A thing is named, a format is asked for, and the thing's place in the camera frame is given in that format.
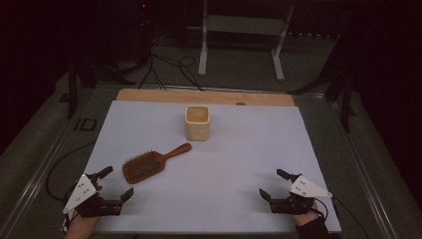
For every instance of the white table mat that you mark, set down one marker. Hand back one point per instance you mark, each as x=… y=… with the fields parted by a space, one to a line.
x=232 y=172

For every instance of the white metal stand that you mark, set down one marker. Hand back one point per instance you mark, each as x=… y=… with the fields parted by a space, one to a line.
x=245 y=25

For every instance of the brown wooden hairbrush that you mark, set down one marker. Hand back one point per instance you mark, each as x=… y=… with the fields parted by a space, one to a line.
x=146 y=165

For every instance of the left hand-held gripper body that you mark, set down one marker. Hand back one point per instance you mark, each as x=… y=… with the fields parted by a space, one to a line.
x=83 y=194

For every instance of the person's right hand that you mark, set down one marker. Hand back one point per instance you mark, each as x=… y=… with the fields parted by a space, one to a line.
x=305 y=219

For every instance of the person's left hand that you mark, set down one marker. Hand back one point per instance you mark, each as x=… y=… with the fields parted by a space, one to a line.
x=83 y=226

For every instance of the small black floor bracket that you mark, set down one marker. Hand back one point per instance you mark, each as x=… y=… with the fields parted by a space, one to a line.
x=85 y=124

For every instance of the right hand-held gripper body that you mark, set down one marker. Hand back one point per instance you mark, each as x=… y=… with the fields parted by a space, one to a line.
x=307 y=191

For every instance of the beige square cup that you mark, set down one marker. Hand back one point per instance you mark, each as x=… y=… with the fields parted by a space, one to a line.
x=197 y=124

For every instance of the black stand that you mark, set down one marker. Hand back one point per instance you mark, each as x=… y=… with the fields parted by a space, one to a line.
x=74 y=89
x=345 y=99

